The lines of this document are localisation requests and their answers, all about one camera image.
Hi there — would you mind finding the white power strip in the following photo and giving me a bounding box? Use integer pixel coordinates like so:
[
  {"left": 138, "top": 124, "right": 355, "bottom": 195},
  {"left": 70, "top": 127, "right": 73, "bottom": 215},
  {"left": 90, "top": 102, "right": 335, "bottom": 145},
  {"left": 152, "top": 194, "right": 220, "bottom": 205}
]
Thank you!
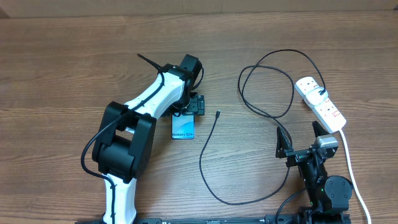
[{"left": 295, "top": 77, "right": 346, "bottom": 134}]

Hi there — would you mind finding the Samsung Galaxy smartphone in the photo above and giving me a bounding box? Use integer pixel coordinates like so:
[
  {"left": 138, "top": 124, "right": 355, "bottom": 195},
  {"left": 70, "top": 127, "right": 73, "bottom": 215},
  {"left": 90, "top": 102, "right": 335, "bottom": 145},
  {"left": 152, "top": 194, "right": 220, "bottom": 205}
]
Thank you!
[{"left": 172, "top": 115, "right": 195, "bottom": 140}]

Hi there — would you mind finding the white charger plug adapter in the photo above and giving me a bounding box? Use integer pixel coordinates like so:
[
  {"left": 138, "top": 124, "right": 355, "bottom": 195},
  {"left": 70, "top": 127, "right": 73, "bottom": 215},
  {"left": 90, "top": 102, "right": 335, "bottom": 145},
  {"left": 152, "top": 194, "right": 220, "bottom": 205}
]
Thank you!
[{"left": 303, "top": 86, "right": 328, "bottom": 108}]

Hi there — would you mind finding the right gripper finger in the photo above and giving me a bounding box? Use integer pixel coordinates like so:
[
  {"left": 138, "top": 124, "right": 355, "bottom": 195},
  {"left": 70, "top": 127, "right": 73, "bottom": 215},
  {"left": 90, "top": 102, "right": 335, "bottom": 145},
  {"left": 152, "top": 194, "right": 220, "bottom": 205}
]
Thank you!
[
  {"left": 275, "top": 127, "right": 293, "bottom": 158},
  {"left": 312, "top": 121, "right": 329, "bottom": 138}
]

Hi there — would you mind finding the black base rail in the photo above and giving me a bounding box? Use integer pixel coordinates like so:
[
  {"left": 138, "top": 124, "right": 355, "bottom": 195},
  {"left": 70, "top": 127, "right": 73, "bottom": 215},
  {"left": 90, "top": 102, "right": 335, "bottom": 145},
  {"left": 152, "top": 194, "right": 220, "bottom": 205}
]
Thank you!
[{"left": 75, "top": 214, "right": 351, "bottom": 224}]

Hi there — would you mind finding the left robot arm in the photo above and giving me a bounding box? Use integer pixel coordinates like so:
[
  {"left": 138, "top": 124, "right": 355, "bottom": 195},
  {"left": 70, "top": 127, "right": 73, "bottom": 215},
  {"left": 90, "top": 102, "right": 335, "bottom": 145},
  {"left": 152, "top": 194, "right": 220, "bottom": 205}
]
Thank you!
[{"left": 88, "top": 54, "right": 205, "bottom": 223}]

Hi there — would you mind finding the white power strip cord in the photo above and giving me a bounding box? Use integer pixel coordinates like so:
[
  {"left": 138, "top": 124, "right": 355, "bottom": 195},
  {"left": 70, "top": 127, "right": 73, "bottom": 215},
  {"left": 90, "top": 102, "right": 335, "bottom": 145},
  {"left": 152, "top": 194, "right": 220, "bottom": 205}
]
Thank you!
[{"left": 338, "top": 129, "right": 373, "bottom": 224}]

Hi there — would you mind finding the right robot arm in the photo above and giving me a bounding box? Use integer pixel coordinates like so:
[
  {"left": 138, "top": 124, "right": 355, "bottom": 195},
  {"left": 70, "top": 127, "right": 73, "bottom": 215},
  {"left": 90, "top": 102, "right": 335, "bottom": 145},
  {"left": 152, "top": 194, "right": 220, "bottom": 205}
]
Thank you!
[{"left": 274, "top": 121, "right": 353, "bottom": 223}]

